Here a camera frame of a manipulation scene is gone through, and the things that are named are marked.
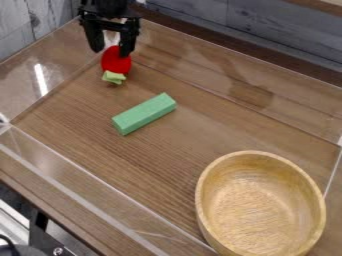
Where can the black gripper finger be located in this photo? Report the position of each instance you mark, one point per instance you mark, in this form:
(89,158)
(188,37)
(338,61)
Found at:
(127,42)
(93,35)

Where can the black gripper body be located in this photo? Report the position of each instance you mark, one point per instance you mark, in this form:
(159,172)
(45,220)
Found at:
(108,14)

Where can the red plush radish toy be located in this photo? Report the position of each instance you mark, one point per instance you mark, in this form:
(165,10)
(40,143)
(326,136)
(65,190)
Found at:
(115,65)

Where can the green rectangular block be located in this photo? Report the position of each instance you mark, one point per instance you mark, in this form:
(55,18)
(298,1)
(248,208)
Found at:
(144,113)

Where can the wooden bowl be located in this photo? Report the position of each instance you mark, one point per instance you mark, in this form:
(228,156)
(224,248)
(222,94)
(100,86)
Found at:
(259,206)

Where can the clear acrylic tray wall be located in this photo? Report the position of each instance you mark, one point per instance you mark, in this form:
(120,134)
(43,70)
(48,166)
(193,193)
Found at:
(121,190)

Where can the black table leg bracket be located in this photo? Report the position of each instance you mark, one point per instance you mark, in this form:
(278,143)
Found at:
(40,239)

